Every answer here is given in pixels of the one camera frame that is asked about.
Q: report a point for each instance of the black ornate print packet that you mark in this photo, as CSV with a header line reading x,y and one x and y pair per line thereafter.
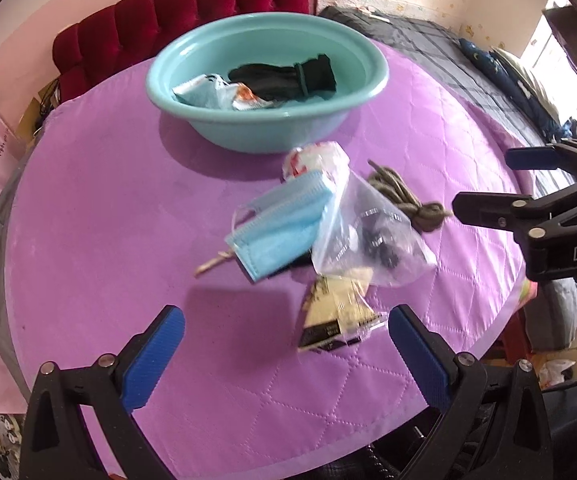
x,y
333,315

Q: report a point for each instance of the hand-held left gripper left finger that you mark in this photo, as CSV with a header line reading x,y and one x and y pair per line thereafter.
x,y
153,355

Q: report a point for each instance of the dark grey checked quilt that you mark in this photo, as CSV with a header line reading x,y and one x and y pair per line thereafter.
x,y
443,55

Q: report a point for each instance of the red tufted sofa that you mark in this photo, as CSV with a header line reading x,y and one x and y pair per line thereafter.
x,y
143,15

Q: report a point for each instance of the purple quilted mat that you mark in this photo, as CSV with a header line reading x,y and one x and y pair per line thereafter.
x,y
118,220

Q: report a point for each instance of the teal plastic basin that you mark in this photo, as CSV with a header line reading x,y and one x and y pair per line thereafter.
x,y
268,125

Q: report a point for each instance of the dark cabinet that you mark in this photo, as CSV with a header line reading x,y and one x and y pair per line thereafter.
x,y
573,35

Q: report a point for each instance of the orange white snack packet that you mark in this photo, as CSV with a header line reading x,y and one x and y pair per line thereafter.
x,y
248,97

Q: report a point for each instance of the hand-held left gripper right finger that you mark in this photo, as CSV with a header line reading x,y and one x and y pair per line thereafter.
x,y
418,360

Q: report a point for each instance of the white red plastic bag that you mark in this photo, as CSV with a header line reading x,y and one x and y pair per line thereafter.
x,y
313,160

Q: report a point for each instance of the blue face mask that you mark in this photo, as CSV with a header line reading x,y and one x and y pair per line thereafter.
x,y
278,230

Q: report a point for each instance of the beige pillow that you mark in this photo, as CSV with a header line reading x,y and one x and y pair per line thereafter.
x,y
523,72

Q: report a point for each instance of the clear zip bag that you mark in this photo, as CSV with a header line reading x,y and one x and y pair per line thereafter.
x,y
368,260

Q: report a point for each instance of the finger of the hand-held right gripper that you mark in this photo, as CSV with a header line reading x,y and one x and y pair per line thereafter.
x,y
533,158
488,212

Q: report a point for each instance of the blue star print cloth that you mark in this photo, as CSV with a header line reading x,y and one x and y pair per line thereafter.
x,y
513,90

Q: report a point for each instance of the black glove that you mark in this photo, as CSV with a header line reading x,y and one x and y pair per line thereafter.
x,y
288,80

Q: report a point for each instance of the pale blue snack packet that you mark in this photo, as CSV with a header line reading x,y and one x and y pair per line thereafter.
x,y
198,92

